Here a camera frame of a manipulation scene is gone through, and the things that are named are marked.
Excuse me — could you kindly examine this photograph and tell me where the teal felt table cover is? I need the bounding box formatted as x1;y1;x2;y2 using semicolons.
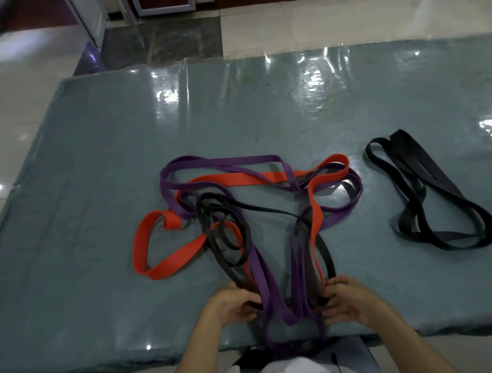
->
0;17;492;373

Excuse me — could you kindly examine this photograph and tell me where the purple band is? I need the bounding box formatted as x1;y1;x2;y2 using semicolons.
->
155;132;386;371

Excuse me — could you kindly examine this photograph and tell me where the person's right hand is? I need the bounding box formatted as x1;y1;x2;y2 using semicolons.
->
317;269;399;336

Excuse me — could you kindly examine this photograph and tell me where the person's left hand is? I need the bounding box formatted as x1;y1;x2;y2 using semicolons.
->
196;280;266;333

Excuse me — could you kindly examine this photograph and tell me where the red resistance band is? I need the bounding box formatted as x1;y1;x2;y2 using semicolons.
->
121;152;371;336

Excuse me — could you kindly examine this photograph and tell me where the narrow black resistance band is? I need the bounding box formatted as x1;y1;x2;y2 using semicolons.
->
194;176;341;324

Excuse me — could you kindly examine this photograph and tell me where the wide black resistance band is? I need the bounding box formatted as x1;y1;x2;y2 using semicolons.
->
362;118;492;262

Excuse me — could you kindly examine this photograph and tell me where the person's right forearm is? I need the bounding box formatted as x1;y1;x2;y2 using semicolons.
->
371;299;463;373

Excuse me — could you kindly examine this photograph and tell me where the narrow white door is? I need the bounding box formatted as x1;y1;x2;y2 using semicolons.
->
60;0;113;53

